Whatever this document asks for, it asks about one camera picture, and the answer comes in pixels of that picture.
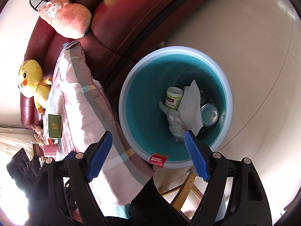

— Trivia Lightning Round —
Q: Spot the pink paper cup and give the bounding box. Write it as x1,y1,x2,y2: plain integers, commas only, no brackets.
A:
42,144,60,158

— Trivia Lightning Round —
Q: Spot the white paper tissue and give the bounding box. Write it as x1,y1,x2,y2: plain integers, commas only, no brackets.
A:
178,80,203,136

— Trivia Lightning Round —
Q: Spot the red soda can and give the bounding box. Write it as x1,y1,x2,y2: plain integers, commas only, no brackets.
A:
199,89,219,127

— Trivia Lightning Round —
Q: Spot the white supplement jar green band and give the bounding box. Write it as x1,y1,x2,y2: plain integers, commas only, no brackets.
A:
165,87,184,110

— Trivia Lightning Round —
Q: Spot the green tea box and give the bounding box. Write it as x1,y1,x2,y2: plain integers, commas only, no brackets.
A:
47,114,62,139

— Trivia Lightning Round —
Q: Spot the clear plastic water bottle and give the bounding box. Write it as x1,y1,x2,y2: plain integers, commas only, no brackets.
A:
159,102,186,142

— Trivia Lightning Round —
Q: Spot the teal plastic trash bin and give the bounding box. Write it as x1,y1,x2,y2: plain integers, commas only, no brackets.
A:
119,46,233,169

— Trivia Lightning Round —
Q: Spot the beige rabbit plush toy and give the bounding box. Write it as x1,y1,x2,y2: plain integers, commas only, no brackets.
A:
31,125,45,147

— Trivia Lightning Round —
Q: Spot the pink plaid tablecloth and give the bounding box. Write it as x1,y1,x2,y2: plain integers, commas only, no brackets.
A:
44,41,154,219

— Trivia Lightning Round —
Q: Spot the yellow chick plush toy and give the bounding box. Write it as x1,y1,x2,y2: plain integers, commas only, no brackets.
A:
18,60,52,114

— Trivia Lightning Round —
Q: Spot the dark red leather sofa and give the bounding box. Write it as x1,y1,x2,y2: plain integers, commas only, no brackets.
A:
19,0,231,130

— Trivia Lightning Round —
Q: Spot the pink carrot bunny plush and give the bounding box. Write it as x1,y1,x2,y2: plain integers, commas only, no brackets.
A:
38,0,92,39

